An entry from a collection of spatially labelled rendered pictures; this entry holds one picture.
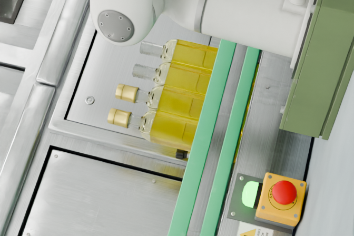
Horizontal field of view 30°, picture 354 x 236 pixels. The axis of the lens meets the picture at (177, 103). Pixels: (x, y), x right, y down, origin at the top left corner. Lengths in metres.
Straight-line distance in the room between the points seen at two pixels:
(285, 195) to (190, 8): 0.34
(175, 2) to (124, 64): 0.59
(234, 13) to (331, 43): 0.16
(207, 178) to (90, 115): 0.43
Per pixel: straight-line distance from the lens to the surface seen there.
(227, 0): 0.99
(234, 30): 1.00
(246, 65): 1.29
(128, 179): 1.52
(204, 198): 1.20
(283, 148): 1.22
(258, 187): 1.13
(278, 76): 1.27
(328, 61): 0.92
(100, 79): 1.58
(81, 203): 1.52
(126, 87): 1.41
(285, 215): 1.11
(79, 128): 1.53
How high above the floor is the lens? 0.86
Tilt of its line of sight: 7 degrees up
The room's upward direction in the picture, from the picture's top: 77 degrees counter-clockwise
